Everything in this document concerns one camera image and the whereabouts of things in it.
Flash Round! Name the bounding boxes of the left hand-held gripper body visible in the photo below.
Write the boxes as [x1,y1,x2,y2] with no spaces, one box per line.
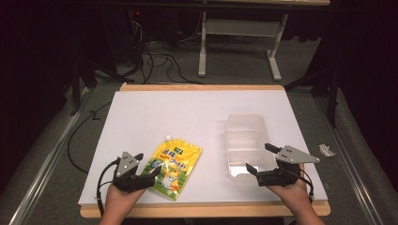
[112,151,154,193]

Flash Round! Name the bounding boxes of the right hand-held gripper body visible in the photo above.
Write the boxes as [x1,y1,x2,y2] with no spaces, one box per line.
[255,144,321,188]

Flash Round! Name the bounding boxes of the yellow spout pouch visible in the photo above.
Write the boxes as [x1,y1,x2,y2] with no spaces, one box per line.
[141,134,203,202]

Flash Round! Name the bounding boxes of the clear plastic container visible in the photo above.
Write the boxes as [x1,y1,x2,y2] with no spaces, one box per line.
[223,113,278,182]

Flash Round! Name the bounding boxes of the person's right hand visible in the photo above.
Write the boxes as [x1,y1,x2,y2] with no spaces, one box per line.
[267,163,311,217]

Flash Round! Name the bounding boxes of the person's left hand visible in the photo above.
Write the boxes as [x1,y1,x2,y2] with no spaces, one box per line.
[103,182,147,224]

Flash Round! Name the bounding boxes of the crumpled white paper scrap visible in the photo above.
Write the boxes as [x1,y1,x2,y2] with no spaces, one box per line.
[318,143,337,158]

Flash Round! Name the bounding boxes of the white table mat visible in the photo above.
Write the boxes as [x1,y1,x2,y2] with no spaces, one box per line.
[78,89,329,206]

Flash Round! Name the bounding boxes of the black tripod stand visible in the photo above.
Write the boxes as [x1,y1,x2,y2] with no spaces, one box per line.
[283,65,341,128]
[69,57,126,117]

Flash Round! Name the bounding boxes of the right hand-held gripper cable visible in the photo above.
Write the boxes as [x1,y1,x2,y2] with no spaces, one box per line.
[283,168,315,203]

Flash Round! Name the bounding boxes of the hand-held gripper cable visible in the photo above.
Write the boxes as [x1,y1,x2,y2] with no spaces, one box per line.
[283,168,315,203]
[95,157,121,218]

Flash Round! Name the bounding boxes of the left hand-held gripper cable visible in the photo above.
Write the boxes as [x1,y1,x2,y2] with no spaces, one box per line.
[95,157,121,218]

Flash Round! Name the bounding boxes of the black floor cable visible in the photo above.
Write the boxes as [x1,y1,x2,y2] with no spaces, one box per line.
[67,101,112,174]

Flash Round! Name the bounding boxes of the black floor cables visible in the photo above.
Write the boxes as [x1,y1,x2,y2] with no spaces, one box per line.
[126,12,205,85]

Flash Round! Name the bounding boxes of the white metal desk frame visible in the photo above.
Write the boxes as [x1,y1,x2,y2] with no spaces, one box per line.
[197,11,289,83]

